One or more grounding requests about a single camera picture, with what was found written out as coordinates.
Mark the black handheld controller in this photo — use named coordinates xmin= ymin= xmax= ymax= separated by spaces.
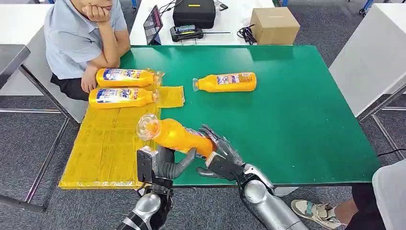
xmin=169 ymin=24 xmax=204 ymax=43

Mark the green table mat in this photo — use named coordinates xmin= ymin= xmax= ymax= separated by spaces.
xmin=120 ymin=45 xmax=382 ymax=188

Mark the yellow sheet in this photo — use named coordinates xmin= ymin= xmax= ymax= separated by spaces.
xmin=58 ymin=68 xmax=186 ymax=190

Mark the orange drink bottle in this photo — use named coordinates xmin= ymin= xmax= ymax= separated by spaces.
xmin=136 ymin=113 xmax=218 ymax=160
xmin=192 ymin=72 xmax=258 ymax=93
xmin=95 ymin=67 xmax=165 ymax=89
xmin=88 ymin=87 xmax=160 ymax=110

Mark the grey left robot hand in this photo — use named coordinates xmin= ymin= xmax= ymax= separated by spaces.
xmin=154 ymin=146 xmax=198 ymax=181

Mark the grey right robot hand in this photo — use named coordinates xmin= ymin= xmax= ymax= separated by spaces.
xmin=196 ymin=124 xmax=246 ymax=179

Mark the coiled black cable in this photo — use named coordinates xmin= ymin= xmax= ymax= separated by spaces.
xmin=237 ymin=24 xmax=258 ymax=46

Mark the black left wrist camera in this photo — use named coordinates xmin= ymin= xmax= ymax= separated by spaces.
xmin=136 ymin=146 xmax=158 ymax=185

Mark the black carrying case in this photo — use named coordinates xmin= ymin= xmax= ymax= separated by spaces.
xmin=172 ymin=0 xmax=216 ymax=30

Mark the black tablet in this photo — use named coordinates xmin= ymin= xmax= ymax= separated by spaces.
xmin=143 ymin=4 xmax=164 ymax=46

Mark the white table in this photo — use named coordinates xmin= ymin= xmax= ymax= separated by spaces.
xmin=0 ymin=3 xmax=90 ymax=213
xmin=328 ymin=3 xmax=406 ymax=161
xmin=129 ymin=0 xmax=294 ymax=46

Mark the black floor cable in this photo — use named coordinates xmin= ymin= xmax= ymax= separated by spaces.
xmin=377 ymin=148 xmax=406 ymax=158

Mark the person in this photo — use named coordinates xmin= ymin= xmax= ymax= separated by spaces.
xmin=291 ymin=159 xmax=406 ymax=230
xmin=44 ymin=0 xmax=131 ymax=102

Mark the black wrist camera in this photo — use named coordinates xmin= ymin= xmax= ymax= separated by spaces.
xmin=205 ymin=151 xmax=246 ymax=182
xmin=136 ymin=146 xmax=158 ymax=185

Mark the brown cardboard box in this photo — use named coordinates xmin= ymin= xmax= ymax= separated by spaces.
xmin=249 ymin=7 xmax=301 ymax=46

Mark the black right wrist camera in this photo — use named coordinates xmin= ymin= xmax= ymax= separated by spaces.
xmin=205 ymin=151 xmax=246 ymax=182

